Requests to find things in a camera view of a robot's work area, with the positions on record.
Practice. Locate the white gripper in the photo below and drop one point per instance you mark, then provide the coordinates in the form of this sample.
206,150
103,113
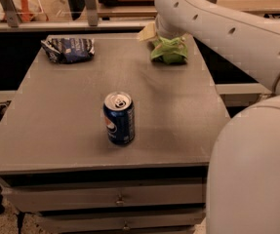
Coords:
164,29

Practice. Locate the green rice chip bag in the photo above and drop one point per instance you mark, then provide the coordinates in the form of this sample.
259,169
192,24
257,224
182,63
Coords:
169,51

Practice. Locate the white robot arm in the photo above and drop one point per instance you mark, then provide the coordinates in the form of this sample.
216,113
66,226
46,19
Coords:
243,186

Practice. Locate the blue pepsi can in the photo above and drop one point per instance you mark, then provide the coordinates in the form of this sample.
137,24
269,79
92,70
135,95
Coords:
119,116

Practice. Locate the dark blue chip bag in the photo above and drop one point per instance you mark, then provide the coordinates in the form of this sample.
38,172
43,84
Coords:
69,49

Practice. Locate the grey cabinet with drawers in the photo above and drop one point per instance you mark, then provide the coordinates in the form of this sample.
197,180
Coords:
54,131

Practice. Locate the lower grey drawer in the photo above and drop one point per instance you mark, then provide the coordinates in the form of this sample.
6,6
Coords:
122,221

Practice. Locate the grey drawer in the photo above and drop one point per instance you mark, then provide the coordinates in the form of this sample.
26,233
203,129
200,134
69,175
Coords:
60,197
122,221

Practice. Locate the upper grey drawer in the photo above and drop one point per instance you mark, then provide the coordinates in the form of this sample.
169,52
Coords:
60,197

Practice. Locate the metal shelf rail frame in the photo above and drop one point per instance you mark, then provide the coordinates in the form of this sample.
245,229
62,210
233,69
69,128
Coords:
57,12

